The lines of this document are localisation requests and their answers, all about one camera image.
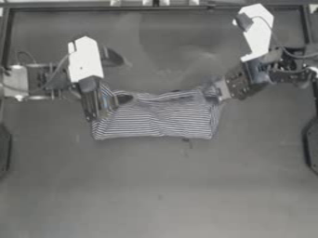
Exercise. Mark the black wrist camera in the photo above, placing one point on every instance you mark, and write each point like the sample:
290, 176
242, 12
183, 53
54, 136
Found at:
113, 57
243, 22

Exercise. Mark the navy white striped t-shirt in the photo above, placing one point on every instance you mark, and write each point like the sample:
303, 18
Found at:
161, 117

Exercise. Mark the light frame bracket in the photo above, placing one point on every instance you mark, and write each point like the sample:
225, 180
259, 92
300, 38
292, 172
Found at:
145, 2
115, 2
164, 2
193, 2

